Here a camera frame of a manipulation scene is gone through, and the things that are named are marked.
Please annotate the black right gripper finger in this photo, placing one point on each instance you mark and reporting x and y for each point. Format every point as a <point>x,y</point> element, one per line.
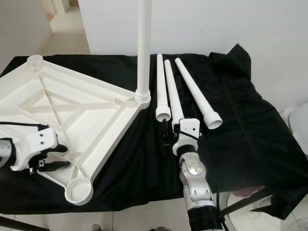
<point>165,131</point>

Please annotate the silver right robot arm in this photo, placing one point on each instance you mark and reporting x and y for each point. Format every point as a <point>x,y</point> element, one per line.
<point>195,178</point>

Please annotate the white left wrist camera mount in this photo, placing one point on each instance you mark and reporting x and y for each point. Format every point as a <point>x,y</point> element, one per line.
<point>36,142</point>

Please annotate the white plastic table top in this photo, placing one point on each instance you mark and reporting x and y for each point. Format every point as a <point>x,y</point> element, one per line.
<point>77,115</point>

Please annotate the white round floor base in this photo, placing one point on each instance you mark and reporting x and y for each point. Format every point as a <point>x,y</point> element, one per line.
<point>255,216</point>

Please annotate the black cloth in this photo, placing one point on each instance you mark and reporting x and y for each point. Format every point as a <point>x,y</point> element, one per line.
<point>250,120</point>

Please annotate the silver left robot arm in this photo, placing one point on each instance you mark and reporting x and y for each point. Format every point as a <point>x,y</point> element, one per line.
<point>5,154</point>

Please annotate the white round object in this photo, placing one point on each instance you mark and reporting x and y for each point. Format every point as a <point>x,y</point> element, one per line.
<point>298,127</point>

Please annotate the white plastic table leg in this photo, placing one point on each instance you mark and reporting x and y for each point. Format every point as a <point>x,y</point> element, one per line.
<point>161,86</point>
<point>143,48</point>
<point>173,96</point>
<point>197,94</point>

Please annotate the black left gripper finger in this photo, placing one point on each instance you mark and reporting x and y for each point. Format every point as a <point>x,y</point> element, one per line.
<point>55,166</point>
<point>58,149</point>

